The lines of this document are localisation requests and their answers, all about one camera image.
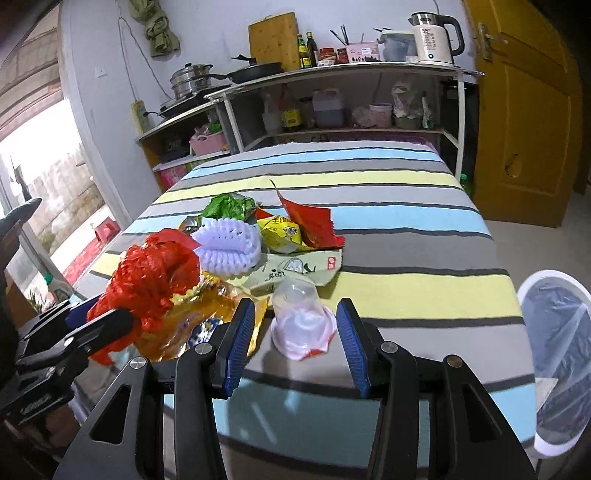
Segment brass door handle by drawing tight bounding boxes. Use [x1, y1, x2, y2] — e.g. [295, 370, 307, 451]
[475, 23, 509, 61]

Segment grey plastic container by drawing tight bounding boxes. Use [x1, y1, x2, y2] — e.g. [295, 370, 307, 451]
[379, 30, 416, 63]

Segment green crumpled wrapper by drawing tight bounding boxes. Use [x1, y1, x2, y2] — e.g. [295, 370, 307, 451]
[202, 193, 257, 222]

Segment steel steamer pot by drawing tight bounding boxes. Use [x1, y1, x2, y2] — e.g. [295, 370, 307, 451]
[170, 64, 214, 100]

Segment red plastic bag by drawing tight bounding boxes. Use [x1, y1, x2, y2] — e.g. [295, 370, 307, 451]
[87, 229, 201, 365]

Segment clear plastic cup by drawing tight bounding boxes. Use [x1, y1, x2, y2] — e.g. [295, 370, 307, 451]
[270, 277, 335, 361]

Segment jug of dark liquid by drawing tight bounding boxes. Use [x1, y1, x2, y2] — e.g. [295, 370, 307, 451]
[312, 89, 345, 128]

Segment pink plastic basket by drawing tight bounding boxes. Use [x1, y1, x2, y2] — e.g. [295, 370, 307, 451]
[190, 129, 229, 157]

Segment yellowed power strip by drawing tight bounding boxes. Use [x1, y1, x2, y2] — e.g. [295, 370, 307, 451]
[130, 100, 151, 136]

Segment yellow label oil bottle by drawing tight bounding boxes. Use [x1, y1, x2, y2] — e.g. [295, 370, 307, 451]
[281, 85, 303, 132]

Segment chopsticks in box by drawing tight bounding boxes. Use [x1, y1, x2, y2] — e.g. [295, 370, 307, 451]
[330, 25, 365, 47]

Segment yellow wooden door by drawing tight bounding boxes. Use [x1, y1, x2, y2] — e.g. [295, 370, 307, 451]
[462, 0, 583, 229]

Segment black induction cooker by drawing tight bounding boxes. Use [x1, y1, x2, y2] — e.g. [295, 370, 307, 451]
[159, 85, 232, 118]

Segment white trash bin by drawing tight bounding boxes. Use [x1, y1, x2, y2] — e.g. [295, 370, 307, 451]
[516, 270, 591, 457]

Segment red plastic stool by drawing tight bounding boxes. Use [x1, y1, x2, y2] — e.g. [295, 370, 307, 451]
[90, 222, 121, 241]

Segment bamboo cutting board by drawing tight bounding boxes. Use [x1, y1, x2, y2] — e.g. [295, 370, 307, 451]
[248, 12, 301, 72]

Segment clear bin liner bag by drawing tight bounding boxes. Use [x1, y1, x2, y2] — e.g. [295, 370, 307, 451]
[524, 277, 591, 444]

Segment white shelf rack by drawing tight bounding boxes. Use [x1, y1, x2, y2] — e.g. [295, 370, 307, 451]
[205, 62, 483, 181]

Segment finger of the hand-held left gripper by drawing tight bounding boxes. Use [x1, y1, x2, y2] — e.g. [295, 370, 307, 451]
[18, 296, 101, 354]
[16, 308, 144, 384]

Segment purple corrugated mat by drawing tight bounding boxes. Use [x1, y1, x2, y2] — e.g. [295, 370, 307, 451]
[252, 135, 439, 153]

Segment white electric kettle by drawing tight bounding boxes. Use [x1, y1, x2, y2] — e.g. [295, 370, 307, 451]
[407, 12, 465, 65]

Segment striped blanket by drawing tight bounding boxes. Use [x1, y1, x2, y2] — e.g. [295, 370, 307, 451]
[69, 141, 536, 480]

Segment pink plastic tub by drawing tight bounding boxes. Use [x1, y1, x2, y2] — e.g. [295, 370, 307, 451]
[368, 103, 393, 128]

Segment wooden cabinet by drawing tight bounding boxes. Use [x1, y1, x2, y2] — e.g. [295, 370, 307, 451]
[139, 99, 232, 192]

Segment hanging green cloth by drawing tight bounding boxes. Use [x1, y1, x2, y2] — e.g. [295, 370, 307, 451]
[128, 0, 181, 57]

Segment yellow crumpled wrapper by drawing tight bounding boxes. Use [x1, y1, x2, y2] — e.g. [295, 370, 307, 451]
[256, 215, 315, 254]

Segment red foil wrapper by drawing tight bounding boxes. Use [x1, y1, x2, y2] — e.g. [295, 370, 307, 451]
[270, 180, 346, 250]

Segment golden plastic wrapper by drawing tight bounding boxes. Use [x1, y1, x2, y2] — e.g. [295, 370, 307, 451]
[134, 272, 269, 363]

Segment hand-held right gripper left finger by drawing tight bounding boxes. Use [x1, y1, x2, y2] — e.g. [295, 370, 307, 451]
[53, 298, 257, 480]

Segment pale green paper packet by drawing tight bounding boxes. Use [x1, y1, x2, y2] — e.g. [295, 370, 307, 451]
[240, 249, 345, 296]

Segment black frying pan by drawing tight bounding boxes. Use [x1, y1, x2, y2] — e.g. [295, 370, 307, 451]
[229, 54, 283, 85]

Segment pink utensil box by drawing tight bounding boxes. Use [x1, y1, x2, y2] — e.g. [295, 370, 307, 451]
[346, 41, 380, 63]

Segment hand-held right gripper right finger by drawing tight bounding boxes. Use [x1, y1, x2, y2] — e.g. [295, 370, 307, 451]
[336, 299, 539, 480]

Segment white foam fruit net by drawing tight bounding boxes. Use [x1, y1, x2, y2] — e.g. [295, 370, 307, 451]
[191, 218, 263, 278]

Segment crumpled plastic bags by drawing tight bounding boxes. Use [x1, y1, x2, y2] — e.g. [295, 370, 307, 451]
[392, 82, 435, 130]

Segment silver foil wrapper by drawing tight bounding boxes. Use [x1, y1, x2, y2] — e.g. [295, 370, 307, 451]
[178, 215, 206, 236]

